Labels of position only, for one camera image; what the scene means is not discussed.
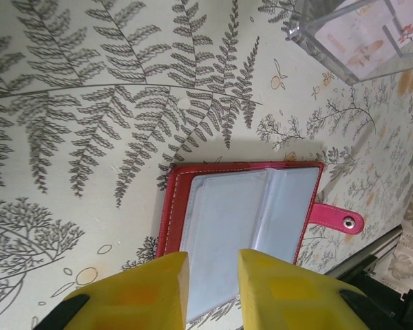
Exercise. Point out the red leather card holder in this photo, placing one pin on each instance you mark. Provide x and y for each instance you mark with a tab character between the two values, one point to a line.
227	213

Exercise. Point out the clear acrylic slotted box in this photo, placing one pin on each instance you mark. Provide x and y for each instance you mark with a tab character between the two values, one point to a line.
306	38

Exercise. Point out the pink floral card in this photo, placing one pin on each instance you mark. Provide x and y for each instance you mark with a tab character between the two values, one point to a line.
358	44

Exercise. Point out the wide aluminium base rail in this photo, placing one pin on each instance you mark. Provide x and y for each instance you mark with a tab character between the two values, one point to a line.
361	254

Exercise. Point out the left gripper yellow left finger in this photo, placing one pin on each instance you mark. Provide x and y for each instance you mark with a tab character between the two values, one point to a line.
134	302

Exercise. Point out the floral patterned table cover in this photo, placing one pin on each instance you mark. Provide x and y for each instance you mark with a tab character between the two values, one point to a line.
89	172

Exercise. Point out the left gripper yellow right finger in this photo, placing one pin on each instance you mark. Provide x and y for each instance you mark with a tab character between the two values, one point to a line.
289	302

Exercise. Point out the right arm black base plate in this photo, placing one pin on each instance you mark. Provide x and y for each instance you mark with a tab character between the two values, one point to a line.
371	266

